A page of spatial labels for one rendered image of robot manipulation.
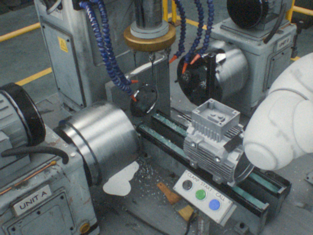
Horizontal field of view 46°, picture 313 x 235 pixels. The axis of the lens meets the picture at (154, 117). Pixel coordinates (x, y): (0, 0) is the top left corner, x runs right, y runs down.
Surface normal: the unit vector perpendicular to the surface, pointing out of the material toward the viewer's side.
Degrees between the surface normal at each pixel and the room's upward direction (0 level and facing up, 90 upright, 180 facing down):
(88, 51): 90
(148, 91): 90
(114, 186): 0
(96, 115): 6
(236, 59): 43
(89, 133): 28
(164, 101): 90
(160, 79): 90
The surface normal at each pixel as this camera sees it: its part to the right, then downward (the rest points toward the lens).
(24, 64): -0.05, -0.79
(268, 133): -0.38, -0.43
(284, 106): -0.44, -0.77
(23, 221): 0.68, 0.43
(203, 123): -0.72, 0.46
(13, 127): 0.61, 0.09
